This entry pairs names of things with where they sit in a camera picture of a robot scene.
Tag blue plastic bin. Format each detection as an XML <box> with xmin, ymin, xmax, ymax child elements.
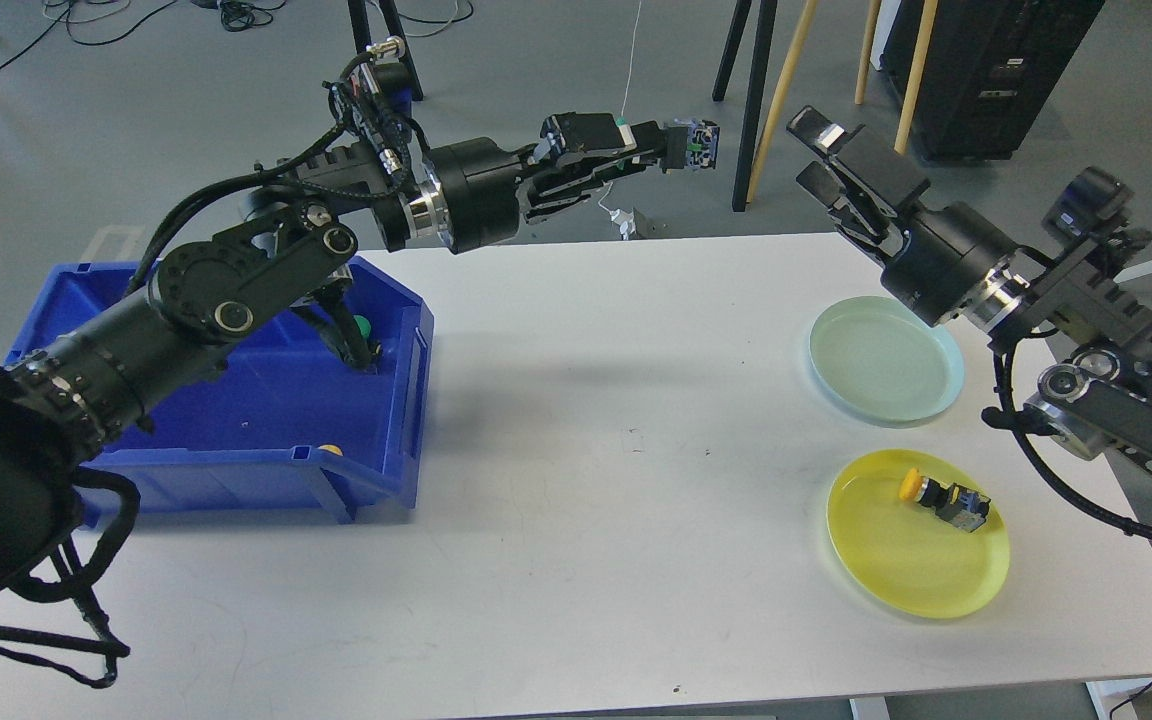
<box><xmin>3</xmin><ymin>255</ymin><xmax>434</xmax><ymax>525</ymax></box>

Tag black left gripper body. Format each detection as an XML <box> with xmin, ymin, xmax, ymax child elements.
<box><xmin>406</xmin><ymin>137</ymin><xmax>558</xmax><ymax>253</ymax></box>

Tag black computer case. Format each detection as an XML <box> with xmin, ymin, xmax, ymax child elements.
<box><xmin>911</xmin><ymin>1</ymin><xmax>1102</xmax><ymax>162</ymax></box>

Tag black stand leg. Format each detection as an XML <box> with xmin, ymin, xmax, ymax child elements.
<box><xmin>346</xmin><ymin>0</ymin><xmax>425</xmax><ymax>103</ymax></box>

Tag black floor cables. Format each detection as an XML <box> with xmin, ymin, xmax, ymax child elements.
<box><xmin>0</xmin><ymin>0</ymin><xmax>475</xmax><ymax>126</ymax></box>

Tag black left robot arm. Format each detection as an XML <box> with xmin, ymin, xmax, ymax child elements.
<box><xmin>0</xmin><ymin>36</ymin><xmax>717</xmax><ymax>689</ymax></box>

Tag black stand legs right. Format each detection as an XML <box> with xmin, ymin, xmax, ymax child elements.
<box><xmin>710</xmin><ymin>1</ymin><xmax>780</xmax><ymax>213</ymax></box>

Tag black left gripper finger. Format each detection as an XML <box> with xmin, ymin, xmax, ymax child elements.
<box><xmin>521</xmin><ymin>165</ymin><xmax>643</xmax><ymax>223</ymax></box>
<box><xmin>532</xmin><ymin>111</ymin><xmax>669</xmax><ymax>173</ymax></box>

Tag yellow plate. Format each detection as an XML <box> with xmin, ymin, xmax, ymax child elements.
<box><xmin>824</xmin><ymin>448</ymin><xmax>1011</xmax><ymax>620</ymax></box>

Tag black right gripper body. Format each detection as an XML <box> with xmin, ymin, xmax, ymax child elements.
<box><xmin>841</xmin><ymin>200</ymin><xmax>1029</xmax><ymax>329</ymax></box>

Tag wooden leg left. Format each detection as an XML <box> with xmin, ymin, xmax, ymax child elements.
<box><xmin>744</xmin><ymin>0</ymin><xmax>818</xmax><ymax>205</ymax></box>

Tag wooden leg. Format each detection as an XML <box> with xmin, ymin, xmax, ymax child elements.
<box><xmin>893</xmin><ymin>0</ymin><xmax>940</xmax><ymax>156</ymax></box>
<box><xmin>852</xmin><ymin>0</ymin><xmax>882</xmax><ymax>106</ymax></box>
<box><xmin>744</xmin><ymin>0</ymin><xmax>818</xmax><ymax>205</ymax></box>

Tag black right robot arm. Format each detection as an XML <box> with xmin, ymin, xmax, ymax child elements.
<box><xmin>787</xmin><ymin>106</ymin><xmax>1152</xmax><ymax>541</ymax></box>

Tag light green plate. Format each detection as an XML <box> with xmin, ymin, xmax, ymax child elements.
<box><xmin>806</xmin><ymin>296</ymin><xmax>965</xmax><ymax>429</ymax></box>

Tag white cable with plug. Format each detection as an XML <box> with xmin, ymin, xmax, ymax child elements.
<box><xmin>596</xmin><ymin>0</ymin><xmax>657</xmax><ymax>241</ymax></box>

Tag wooden leg right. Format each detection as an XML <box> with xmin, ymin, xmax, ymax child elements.
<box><xmin>893</xmin><ymin>0</ymin><xmax>940</xmax><ymax>156</ymax></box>

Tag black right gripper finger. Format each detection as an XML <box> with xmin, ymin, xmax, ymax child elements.
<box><xmin>786</xmin><ymin>105</ymin><xmax>931</xmax><ymax>217</ymax></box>
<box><xmin>796</xmin><ymin>161</ymin><xmax>882</xmax><ymax>263</ymax></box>

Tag wooden leg middle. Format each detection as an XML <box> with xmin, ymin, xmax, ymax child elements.
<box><xmin>852</xmin><ymin>0</ymin><xmax>882</xmax><ymax>106</ymax></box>

